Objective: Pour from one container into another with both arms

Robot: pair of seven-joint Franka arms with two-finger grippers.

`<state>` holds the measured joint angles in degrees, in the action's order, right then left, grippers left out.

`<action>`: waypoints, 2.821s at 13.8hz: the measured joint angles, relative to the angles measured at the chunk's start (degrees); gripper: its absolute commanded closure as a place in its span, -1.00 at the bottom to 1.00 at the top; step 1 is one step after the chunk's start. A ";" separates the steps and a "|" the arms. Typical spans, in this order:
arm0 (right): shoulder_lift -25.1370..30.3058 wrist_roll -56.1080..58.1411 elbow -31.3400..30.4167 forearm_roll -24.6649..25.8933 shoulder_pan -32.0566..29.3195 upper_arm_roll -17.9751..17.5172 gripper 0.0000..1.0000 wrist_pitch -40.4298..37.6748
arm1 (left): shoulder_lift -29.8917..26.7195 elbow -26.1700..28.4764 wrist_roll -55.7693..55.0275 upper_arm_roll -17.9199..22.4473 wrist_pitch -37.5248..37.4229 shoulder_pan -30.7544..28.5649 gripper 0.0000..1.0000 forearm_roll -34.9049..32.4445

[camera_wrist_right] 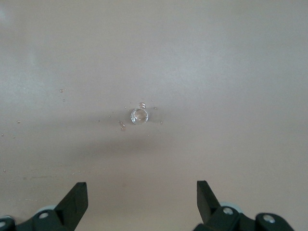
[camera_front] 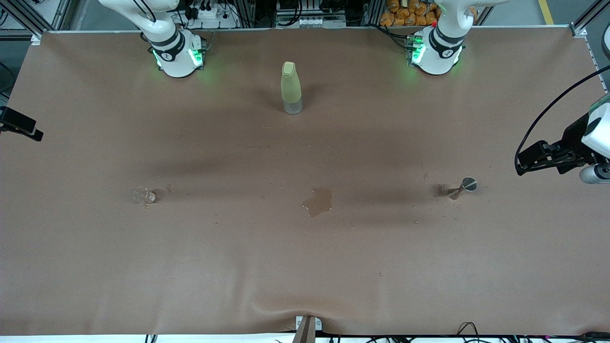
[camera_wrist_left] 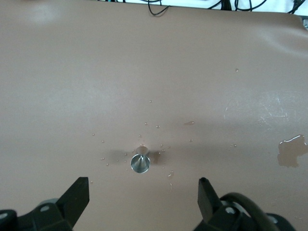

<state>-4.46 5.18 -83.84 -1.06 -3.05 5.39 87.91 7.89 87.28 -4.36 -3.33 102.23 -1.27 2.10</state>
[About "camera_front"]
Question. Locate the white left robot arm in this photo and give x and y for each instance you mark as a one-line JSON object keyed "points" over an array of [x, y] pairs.
{"points": [[436, 52]]}

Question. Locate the clear glass measuring beaker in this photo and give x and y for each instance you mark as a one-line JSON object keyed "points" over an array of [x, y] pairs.
{"points": [[143, 195]]}

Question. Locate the orange packet bundle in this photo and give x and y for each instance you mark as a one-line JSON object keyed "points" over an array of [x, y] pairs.
{"points": [[405, 14]]}

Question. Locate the brown table cover mat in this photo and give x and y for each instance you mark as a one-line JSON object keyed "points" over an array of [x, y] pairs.
{"points": [[305, 267]]}

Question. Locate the metal table edge bracket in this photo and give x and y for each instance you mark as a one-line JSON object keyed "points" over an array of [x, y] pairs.
{"points": [[309, 328]]}

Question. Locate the brown liquid puddle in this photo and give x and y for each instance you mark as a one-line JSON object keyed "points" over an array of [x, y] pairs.
{"points": [[318, 202]]}

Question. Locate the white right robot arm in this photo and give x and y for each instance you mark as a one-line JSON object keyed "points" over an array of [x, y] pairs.
{"points": [[178, 52]]}

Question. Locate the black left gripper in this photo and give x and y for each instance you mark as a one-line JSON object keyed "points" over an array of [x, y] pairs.
{"points": [[573, 136]]}

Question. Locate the white power strip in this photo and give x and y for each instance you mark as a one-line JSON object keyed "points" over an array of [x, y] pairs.
{"points": [[310, 22], [221, 19]]}

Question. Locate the yellow-green frosted bottle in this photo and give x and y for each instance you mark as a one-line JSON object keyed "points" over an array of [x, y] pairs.
{"points": [[290, 88]]}

